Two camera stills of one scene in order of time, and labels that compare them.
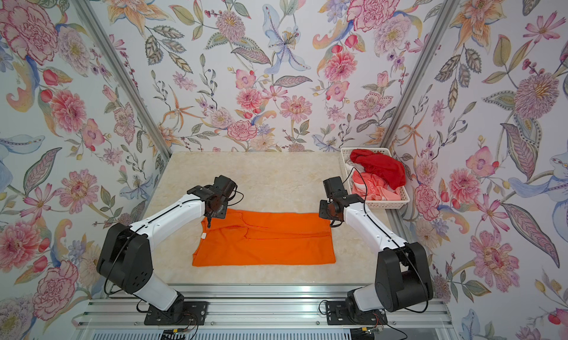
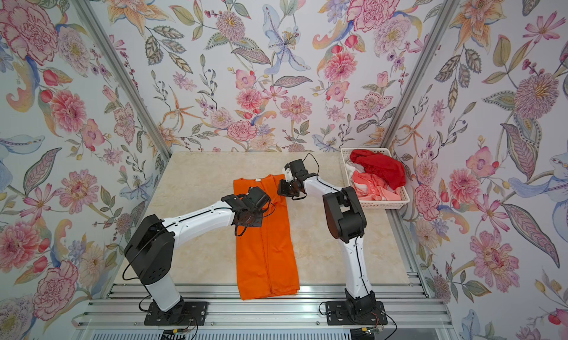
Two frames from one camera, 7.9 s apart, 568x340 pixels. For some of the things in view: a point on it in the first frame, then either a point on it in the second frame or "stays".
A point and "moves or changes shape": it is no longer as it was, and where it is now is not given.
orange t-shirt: x=252 y=238 moves or changes shape
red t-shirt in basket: x=383 y=168 stays
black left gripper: x=223 y=213 to x=259 y=220
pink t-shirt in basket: x=377 y=189 stays
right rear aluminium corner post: x=424 y=63 stays
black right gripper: x=323 y=206 to x=282 y=188
